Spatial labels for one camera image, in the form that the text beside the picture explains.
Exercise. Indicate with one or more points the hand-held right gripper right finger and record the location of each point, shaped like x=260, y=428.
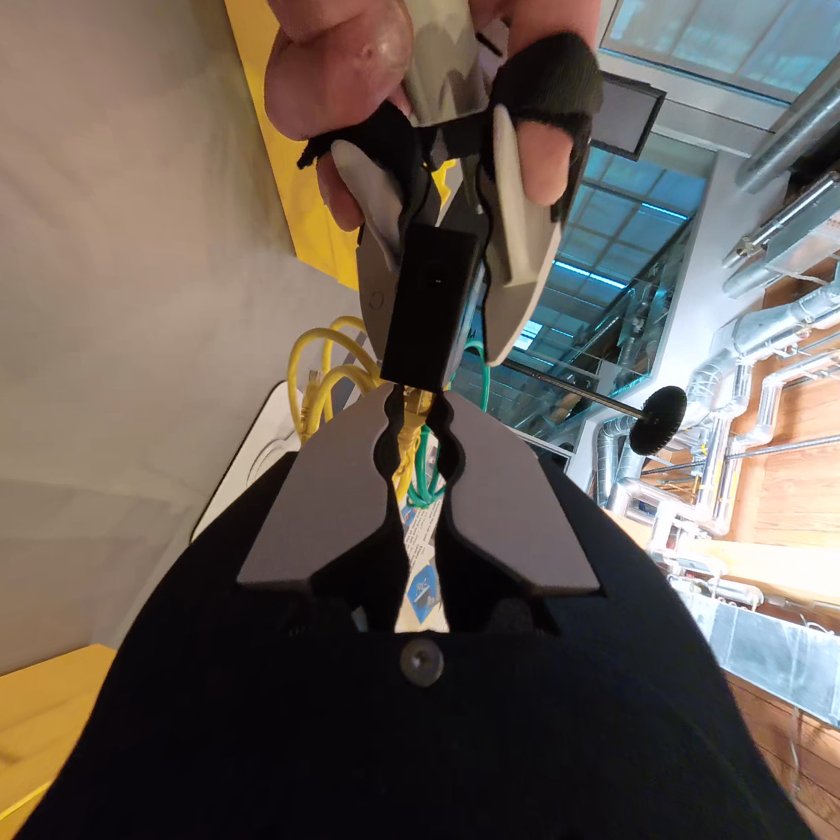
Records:
x=518, y=518

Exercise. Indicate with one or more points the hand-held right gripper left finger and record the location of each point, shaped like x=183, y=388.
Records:
x=328, y=499

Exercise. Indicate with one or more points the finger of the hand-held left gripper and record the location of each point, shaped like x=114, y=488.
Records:
x=525, y=262
x=374, y=210

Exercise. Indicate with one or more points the yellow plastic bin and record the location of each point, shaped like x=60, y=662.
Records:
x=295, y=151

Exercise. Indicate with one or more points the black ethernet port coupler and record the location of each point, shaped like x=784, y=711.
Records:
x=430, y=308

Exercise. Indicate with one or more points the person's left hand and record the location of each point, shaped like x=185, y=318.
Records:
x=328, y=59

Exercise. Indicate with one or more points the printed paper sheet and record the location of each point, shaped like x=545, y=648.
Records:
x=420, y=577

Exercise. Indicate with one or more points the black stand with round base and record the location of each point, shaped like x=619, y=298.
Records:
x=659, y=420

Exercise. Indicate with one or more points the black framed sign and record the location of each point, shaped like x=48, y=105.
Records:
x=623, y=115

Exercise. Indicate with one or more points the silver round ventilation ducts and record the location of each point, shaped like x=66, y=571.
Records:
x=722, y=407

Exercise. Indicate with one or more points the yellow plastic box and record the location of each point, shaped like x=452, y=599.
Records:
x=46, y=722

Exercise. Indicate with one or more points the rectangular metal duct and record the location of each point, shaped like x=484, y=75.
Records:
x=768, y=649

